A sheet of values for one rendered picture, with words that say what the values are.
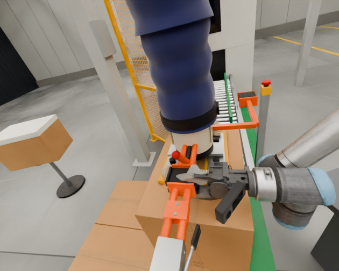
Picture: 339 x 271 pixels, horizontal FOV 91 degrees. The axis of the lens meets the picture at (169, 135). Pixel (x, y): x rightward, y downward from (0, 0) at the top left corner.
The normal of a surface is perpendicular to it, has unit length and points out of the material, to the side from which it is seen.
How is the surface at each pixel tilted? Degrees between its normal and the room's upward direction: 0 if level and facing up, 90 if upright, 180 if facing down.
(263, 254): 0
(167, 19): 66
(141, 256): 0
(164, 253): 1
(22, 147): 90
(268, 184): 35
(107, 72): 90
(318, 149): 73
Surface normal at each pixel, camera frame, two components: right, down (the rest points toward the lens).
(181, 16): 0.03, 0.19
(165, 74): -0.51, 0.27
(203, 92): 0.52, 0.12
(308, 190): -0.31, 0.01
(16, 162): 0.07, 0.55
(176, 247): -0.22, -0.81
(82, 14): -0.22, 0.59
